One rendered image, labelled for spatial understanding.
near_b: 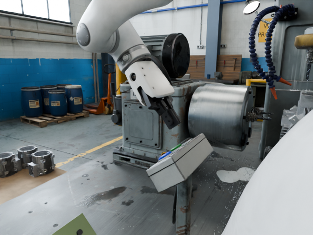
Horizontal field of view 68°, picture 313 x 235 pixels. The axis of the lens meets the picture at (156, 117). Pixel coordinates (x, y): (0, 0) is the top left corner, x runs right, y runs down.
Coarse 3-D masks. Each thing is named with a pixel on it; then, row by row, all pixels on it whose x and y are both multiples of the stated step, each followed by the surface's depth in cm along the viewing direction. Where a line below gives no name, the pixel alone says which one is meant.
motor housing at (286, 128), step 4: (304, 108) 76; (296, 112) 84; (304, 112) 72; (308, 112) 70; (300, 116) 75; (304, 116) 70; (284, 124) 76; (288, 124) 76; (292, 124) 72; (284, 128) 75; (288, 128) 74; (280, 132) 77; (284, 132) 74; (280, 136) 76
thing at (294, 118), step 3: (294, 105) 88; (291, 108) 88; (294, 108) 87; (297, 108) 86; (294, 114) 73; (291, 117) 72; (294, 117) 72; (297, 117) 71; (291, 120) 72; (294, 120) 72; (297, 120) 71
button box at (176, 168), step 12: (192, 144) 49; (204, 144) 53; (168, 156) 45; (180, 156) 44; (192, 156) 47; (204, 156) 50; (156, 168) 44; (168, 168) 42; (180, 168) 42; (192, 168) 45; (156, 180) 44; (168, 180) 43; (180, 180) 42
